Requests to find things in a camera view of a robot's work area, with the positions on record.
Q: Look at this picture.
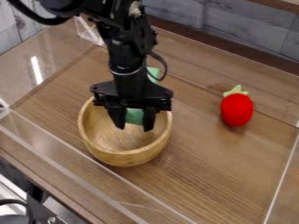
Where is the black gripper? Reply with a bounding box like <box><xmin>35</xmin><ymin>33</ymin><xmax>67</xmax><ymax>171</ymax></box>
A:
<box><xmin>90</xmin><ymin>68</ymin><xmax>174</xmax><ymax>132</ymax></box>

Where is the green rectangular stick block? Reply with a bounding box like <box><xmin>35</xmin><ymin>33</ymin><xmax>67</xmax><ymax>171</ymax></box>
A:
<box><xmin>126</xmin><ymin>67</ymin><xmax>161</xmax><ymax>126</ymax></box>

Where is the brown wooden bowl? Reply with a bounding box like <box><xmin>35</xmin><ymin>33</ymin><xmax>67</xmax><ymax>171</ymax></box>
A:
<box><xmin>78</xmin><ymin>98</ymin><xmax>174</xmax><ymax>167</ymax></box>

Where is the red toy strawberry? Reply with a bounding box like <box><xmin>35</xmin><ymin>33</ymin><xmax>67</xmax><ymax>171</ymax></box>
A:
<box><xmin>220</xmin><ymin>85</ymin><xmax>254</xmax><ymax>127</ymax></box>

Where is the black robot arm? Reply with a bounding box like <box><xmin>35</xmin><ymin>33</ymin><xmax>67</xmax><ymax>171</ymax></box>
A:
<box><xmin>7</xmin><ymin>0</ymin><xmax>174</xmax><ymax>131</ymax></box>

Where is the black stand under table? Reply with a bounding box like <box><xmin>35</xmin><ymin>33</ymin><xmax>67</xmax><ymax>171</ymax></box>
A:
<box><xmin>0</xmin><ymin>186</ymin><xmax>61</xmax><ymax>224</ymax></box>

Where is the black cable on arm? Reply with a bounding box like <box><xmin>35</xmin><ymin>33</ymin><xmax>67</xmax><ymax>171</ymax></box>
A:
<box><xmin>145</xmin><ymin>52</ymin><xmax>170</xmax><ymax>82</ymax></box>

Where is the clear acrylic tray wall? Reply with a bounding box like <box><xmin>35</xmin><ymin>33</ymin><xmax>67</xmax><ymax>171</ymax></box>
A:
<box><xmin>0</xmin><ymin>108</ymin><xmax>194</xmax><ymax>224</ymax></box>

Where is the clear acrylic corner bracket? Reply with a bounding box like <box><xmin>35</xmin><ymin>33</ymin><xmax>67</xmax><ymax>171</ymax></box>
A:
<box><xmin>75</xmin><ymin>17</ymin><xmax>105</xmax><ymax>46</ymax></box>

